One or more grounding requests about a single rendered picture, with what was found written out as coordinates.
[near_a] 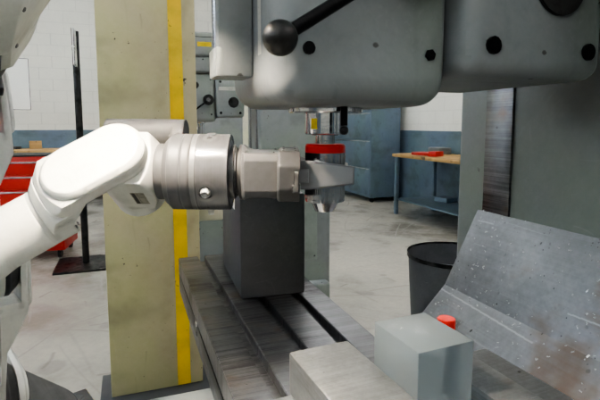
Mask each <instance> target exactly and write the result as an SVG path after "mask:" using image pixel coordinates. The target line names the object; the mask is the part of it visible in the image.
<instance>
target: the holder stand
mask: <svg viewBox="0 0 600 400"><path fill-rule="evenodd" d="M223 259H224V265H225V267H226V269H227V271H228V273H229V275H230V277H231V279H232V281H233V283H234V285H235V287H236V289H237V291H238V293H239V295H240V297H241V298H243V299H244V298H252V297H260V296H275V295H284V294H292V293H300V292H304V193H302V192H300V195H299V202H279V201H278V200H277V198H275V199H272V198H247V199H246V200H240V199H239V196H237V198H236V199H234V203H233V206H232V209H231V210H223Z"/></svg>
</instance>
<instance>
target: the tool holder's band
mask: <svg viewBox="0 0 600 400"><path fill-rule="evenodd" d="M305 152H306V153H311V154H342V153H345V152H346V146H345V145H344V144H336V143H335V144H327V145H325V144H316V143H311V144H306V145H305Z"/></svg>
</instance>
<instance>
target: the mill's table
mask: <svg viewBox="0 0 600 400"><path fill-rule="evenodd" d="M179 292H180V294H181V297H182V300H183V303H184V306H185V309H186V312H187V316H188V319H189V323H190V326H191V329H192V331H193V334H194V337H195V341H196V345H197V348H198V351H199V354H200V357H201V360H202V363H203V366H204V370H205V373H206V377H207V379H208V382H209V385H210V388H211V391H212V396H213V399H214V400H273V399H277V398H281V397H285V396H291V395H290V393H289V355H290V353H292V352H295V351H300V350H305V349H309V348H314V347H318V346H325V345H330V344H335V343H339V342H344V341H347V342H349V343H350V344H352V345H353V346H354V347H355V348H356V349H357V350H359V351H360V352H361V353H362V354H363V355H364V356H366V357H367V358H368V359H369V360H370V361H371V362H372V363H374V336H373V335H372V334H371V333H370V332H369V331H368V330H367V329H365V328H364V327H363V326H362V325H361V324H359V323H358V322H357V321H356V320H355V319H353V318H352V317H351V316H350V315H349V314H348V313H346V312H345V311H344V310H343V309H342V308H340V307H339V306H338V305H337V304H336V303H334V302H333V301H332V300H331V299H330V298H329V297H327V296H326V295H325V294H324V293H323V292H321V291H320V290H319V289H318V288H317V287H316V286H314V284H313V283H312V282H311V281H309V280H308V279H307V278H306V277H304V292H300V293H292V294H284V295H275V296H260V297H252V298H244V299H243V298H241V297H240V295H239V293H238V291H237V289H236V287H235V285H234V283H233V281H232V279H231V277H230V275H229V273H228V271H227V269H226V267H225V265H224V259H223V254H212V255H206V256H205V257H204V262H200V260H199V259H198V257H197V256H193V257H184V258H179Z"/></svg>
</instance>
